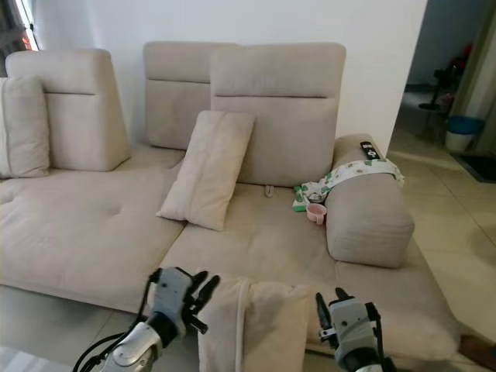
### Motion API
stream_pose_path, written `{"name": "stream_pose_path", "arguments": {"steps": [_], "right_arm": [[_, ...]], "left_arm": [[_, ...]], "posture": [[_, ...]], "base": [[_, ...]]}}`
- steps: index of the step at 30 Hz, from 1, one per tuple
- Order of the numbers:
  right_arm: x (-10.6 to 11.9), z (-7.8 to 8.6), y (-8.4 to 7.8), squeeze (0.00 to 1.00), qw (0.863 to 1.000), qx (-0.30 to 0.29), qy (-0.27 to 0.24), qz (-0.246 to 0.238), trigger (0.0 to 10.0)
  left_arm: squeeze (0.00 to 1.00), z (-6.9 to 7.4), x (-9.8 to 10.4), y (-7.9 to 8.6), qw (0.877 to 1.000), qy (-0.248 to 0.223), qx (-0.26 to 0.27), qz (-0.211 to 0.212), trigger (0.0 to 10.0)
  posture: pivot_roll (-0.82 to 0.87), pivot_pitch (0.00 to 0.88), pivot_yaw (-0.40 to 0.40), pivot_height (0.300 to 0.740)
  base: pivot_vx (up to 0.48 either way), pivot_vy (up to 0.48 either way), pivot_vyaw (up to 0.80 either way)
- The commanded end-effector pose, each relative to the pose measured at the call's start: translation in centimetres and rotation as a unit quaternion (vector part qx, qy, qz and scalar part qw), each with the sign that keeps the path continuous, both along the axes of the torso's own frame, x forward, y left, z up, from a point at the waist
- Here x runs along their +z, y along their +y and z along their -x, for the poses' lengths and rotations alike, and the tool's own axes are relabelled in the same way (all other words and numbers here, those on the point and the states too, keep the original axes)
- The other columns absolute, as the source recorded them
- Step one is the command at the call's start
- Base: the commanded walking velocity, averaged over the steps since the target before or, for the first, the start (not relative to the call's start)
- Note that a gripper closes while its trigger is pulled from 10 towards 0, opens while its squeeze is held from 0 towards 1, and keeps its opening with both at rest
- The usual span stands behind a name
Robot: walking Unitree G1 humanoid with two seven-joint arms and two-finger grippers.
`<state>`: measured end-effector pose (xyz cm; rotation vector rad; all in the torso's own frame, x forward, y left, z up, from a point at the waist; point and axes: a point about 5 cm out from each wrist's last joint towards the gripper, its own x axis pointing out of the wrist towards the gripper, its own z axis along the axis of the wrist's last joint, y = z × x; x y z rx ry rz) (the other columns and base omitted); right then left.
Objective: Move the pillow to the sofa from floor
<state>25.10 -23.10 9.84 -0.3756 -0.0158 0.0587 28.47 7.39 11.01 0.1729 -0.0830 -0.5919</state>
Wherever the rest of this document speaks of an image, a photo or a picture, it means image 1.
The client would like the beige throw pillow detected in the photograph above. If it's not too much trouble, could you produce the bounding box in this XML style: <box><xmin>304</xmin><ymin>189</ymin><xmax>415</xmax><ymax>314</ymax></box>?
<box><xmin>157</xmin><ymin>110</ymin><xmax>256</xmax><ymax>233</ymax></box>
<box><xmin>198</xmin><ymin>277</ymin><xmax>312</xmax><ymax>372</ymax></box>
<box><xmin>0</xmin><ymin>76</ymin><xmax>52</xmax><ymax>180</ymax></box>

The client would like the beige padded sofa armrest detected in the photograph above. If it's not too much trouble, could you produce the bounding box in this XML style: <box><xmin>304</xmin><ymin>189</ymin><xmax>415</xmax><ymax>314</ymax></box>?
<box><xmin>324</xmin><ymin>134</ymin><xmax>416</xmax><ymax>269</ymax></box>

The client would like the beige fabric sectional sofa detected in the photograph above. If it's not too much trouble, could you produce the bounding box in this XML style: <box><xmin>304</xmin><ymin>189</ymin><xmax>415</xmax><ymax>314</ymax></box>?
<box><xmin>0</xmin><ymin>41</ymin><xmax>462</xmax><ymax>362</ymax></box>

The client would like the brown object on floor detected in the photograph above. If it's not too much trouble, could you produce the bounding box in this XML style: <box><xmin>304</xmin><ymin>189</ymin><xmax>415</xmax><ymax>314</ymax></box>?
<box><xmin>459</xmin><ymin>335</ymin><xmax>496</xmax><ymax>371</ymax></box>

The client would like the wide beige sofa backrest cushion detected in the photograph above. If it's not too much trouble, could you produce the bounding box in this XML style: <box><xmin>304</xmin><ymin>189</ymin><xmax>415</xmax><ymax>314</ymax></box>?
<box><xmin>209</xmin><ymin>43</ymin><xmax>347</xmax><ymax>188</ymax></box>

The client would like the dark floor mat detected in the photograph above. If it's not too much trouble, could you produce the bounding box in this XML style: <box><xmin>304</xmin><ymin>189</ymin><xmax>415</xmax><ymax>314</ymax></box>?
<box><xmin>451</xmin><ymin>153</ymin><xmax>496</xmax><ymax>184</ymax></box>

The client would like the pink cup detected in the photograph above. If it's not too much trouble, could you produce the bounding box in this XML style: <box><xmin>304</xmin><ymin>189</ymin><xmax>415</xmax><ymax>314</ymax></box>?
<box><xmin>306</xmin><ymin>203</ymin><xmax>329</xmax><ymax>226</ymax></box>

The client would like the white green patterned cloth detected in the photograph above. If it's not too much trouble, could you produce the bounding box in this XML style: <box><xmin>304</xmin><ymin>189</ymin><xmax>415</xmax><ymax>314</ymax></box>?
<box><xmin>294</xmin><ymin>157</ymin><xmax>406</xmax><ymax>206</ymax></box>

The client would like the black remote control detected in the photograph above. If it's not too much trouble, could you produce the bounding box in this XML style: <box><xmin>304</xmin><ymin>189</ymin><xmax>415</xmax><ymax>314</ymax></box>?
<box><xmin>360</xmin><ymin>141</ymin><xmax>381</xmax><ymax>162</ymax></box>

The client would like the blue and white bin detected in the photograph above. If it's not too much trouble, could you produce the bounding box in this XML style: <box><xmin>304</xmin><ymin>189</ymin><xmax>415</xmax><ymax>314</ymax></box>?
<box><xmin>446</xmin><ymin>116</ymin><xmax>486</xmax><ymax>153</ymax></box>

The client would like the black standing fan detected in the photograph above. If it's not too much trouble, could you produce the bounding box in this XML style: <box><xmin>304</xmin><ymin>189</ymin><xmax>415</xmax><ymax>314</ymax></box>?
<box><xmin>418</xmin><ymin>66</ymin><xmax>457</xmax><ymax>112</ymax></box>

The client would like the bright window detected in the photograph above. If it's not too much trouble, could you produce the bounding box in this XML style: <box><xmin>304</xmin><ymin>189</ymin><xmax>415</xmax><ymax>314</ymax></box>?
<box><xmin>0</xmin><ymin>0</ymin><xmax>39</xmax><ymax>78</ymax></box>

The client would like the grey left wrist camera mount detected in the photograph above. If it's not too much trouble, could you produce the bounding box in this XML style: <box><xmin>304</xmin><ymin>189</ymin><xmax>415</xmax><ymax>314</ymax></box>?
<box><xmin>151</xmin><ymin>268</ymin><xmax>195</xmax><ymax>321</ymax></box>

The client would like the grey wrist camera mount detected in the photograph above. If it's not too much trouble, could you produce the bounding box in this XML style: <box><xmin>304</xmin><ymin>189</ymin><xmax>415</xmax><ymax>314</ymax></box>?
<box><xmin>329</xmin><ymin>298</ymin><xmax>380</xmax><ymax>353</ymax></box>
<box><xmin>151</xmin><ymin>268</ymin><xmax>195</xmax><ymax>321</ymax></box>

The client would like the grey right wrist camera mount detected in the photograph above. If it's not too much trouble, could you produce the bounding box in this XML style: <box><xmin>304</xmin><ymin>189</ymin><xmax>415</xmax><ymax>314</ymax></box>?
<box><xmin>329</xmin><ymin>298</ymin><xmax>380</xmax><ymax>353</ymax></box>

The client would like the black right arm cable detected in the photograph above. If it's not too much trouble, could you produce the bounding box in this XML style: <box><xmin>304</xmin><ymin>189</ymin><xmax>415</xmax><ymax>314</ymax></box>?
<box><xmin>365</xmin><ymin>302</ymin><xmax>398</xmax><ymax>372</ymax></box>

